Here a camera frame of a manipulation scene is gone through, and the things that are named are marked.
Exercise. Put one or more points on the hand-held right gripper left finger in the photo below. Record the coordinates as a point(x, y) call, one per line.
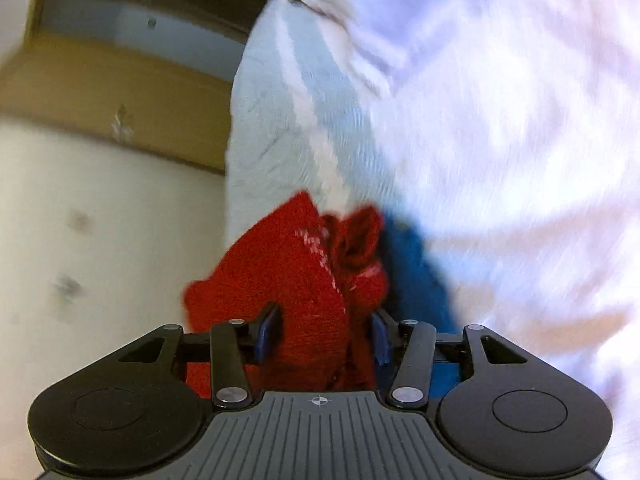
point(268, 334)

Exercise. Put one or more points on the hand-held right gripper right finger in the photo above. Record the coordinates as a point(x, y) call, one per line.
point(381, 336)

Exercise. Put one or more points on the red patterned knit sweater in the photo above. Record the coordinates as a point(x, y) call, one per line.
point(295, 280)

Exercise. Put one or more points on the blue cloth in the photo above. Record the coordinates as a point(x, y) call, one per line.
point(417, 270)

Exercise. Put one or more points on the pale herringbone bedspread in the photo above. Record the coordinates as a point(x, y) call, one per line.
point(280, 125)

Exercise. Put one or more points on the wooden wardrobe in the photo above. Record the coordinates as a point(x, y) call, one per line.
point(120, 75)

